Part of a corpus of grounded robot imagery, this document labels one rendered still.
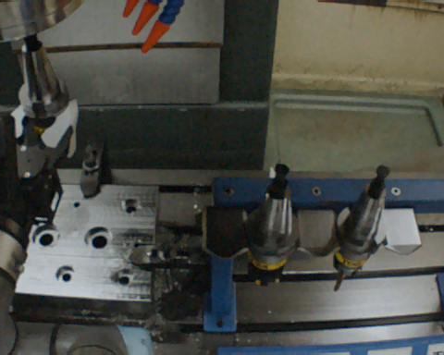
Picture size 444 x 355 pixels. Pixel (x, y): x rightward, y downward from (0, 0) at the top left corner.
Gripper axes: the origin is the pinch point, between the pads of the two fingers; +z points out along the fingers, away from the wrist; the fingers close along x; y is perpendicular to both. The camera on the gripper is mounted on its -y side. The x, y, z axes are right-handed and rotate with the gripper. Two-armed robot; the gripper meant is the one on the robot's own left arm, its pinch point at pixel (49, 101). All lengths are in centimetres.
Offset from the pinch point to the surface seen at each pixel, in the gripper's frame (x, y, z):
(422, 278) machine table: 60, 40, 4
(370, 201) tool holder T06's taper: 39.8, 1.0, -9.3
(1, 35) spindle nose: 1.5, -17.2, -8.7
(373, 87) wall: 61, 67, 90
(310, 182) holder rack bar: 33.6, 7.2, -2.5
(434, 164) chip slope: 73, 55, 48
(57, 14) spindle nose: 6.4, -17.4, -5.4
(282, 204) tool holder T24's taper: 30.1, 1.3, -10.9
